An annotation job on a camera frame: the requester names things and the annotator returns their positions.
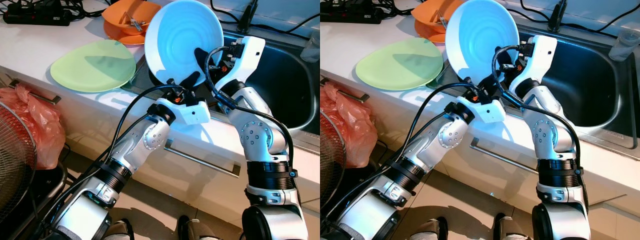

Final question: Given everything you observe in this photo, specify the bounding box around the short metal drawer handle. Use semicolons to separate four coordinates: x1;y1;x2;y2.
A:
9;79;62;106
320;76;362;103

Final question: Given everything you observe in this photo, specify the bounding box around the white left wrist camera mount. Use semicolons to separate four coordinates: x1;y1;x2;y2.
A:
156;97;211;126
457;97;507;124

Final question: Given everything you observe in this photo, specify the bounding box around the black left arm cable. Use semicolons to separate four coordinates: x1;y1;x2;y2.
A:
332;82;481;221
40;84;186;221

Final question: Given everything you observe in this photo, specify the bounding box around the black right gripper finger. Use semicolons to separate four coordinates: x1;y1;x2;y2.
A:
496;48;517;84
194;47;217;89

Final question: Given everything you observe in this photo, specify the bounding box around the white ceramic bowl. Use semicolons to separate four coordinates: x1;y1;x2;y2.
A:
144;0;225;88
445;0;518;85

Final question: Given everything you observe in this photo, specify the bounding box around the orange plate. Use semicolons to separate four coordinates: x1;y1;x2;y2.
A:
103;21;147;46
414;20;451;44

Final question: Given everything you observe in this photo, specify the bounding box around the wire guard fan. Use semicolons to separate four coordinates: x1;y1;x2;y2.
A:
0;100;38;226
320;107;347;221

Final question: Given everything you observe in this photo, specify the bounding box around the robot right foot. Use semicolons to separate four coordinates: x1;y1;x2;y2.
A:
177;215;221;240
492;212;533;240

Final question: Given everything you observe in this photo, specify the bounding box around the clear drinking glass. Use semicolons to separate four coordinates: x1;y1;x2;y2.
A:
609;27;640;62
301;30;321;63

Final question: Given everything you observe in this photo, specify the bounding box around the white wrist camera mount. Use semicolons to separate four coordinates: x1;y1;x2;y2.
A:
156;97;211;126
520;34;558;86
457;97;507;124
220;36;266;91

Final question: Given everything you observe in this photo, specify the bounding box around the white kitchen cabinet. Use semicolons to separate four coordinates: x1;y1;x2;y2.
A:
320;65;640;240
0;65;321;240

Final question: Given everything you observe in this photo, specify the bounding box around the long metal drawer handle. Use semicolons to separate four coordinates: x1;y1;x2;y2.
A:
470;137;538;175
164;139;242;178

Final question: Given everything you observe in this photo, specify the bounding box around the black power strip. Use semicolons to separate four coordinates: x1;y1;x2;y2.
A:
320;0;385;24
2;2;72;27

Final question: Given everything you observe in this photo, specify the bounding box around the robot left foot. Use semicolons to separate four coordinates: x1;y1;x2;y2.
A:
107;218;135;240
420;217;448;240

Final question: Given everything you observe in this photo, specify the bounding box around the light green plate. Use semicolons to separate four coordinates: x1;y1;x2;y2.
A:
355;37;444;92
50;39;137;94

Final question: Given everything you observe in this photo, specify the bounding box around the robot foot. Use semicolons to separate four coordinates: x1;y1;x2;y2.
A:
420;217;448;240
177;215;221;240
107;218;135;240
492;212;533;240

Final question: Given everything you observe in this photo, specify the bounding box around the orange bowl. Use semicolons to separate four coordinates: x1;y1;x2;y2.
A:
101;0;162;37
411;0;463;35

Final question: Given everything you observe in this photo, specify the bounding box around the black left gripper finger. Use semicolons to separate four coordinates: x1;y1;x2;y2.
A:
178;71;201;94
463;74;484;92

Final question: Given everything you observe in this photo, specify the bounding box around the stainless steel sink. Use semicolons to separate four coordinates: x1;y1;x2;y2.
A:
122;30;321;153
440;22;640;161

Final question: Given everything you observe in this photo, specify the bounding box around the black faucet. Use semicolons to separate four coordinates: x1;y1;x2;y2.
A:
547;0;568;32
237;0;260;33

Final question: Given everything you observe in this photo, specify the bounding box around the red plastic bag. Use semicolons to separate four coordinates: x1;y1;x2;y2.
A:
0;84;67;171
320;81;378;168

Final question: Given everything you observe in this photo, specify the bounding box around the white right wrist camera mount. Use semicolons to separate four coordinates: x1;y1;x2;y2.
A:
520;34;558;86
220;36;266;91

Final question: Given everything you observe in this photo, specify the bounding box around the black power cable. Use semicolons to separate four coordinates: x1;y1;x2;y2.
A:
565;10;631;33
255;12;321;36
210;0;246;26
520;0;551;23

